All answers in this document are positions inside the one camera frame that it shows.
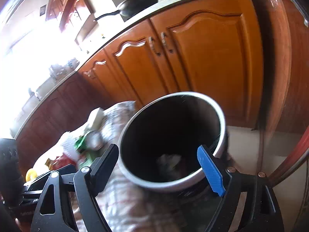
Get wooden base kitchen cabinets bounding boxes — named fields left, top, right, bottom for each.
left=16, top=0, right=263, bottom=174

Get green snack bag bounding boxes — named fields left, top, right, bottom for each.
left=74, top=131, right=97, bottom=166

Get wooden upper wall cabinets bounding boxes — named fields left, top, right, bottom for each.
left=46, top=0, right=94, bottom=31

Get plaid checkered tablecloth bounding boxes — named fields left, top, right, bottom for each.
left=72, top=100, right=218, bottom=232

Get black wok pan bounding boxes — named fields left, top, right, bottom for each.
left=94, top=0, right=159, bottom=21

